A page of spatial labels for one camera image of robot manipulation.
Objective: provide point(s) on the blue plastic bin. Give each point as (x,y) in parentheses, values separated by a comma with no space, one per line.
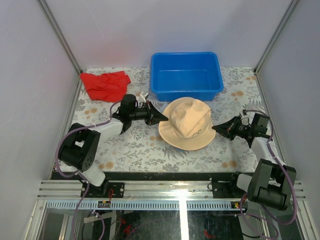
(174,75)

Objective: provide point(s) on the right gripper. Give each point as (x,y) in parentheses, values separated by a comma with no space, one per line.
(228,128)

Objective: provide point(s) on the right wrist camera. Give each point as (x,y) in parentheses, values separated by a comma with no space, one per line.
(245,119)

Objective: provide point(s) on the left aluminium frame post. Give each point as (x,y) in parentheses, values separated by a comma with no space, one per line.
(59,34)

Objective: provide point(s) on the right aluminium frame post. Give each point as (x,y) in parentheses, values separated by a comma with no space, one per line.
(280,27)

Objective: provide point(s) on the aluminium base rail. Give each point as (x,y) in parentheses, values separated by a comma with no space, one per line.
(140,190)

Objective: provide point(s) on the beige bucket hat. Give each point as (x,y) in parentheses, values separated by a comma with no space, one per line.
(189,126)

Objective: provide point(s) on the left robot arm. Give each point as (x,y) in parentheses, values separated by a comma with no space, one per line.
(78,147)

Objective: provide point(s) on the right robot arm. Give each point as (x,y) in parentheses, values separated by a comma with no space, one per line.
(269,185)

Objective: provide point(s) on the aluminium frame post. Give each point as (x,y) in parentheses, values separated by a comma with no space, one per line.
(280,27)
(59,34)

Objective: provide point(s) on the red cloth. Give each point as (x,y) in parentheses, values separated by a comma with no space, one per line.
(107,87)

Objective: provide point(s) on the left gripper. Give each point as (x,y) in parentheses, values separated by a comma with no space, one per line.
(153,113)

